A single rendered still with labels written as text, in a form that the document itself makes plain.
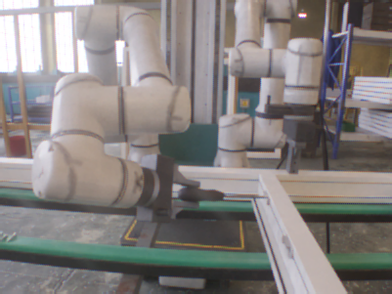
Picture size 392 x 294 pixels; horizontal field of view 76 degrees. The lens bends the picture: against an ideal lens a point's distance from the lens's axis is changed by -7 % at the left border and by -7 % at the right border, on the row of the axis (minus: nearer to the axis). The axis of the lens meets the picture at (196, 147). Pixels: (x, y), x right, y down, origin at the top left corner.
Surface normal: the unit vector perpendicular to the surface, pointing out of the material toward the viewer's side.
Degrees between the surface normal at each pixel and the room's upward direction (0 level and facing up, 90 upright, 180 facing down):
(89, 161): 60
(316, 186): 90
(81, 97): 51
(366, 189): 90
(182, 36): 90
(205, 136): 90
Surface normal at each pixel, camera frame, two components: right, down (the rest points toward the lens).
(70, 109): 0.08, -0.42
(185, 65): -0.11, 0.25
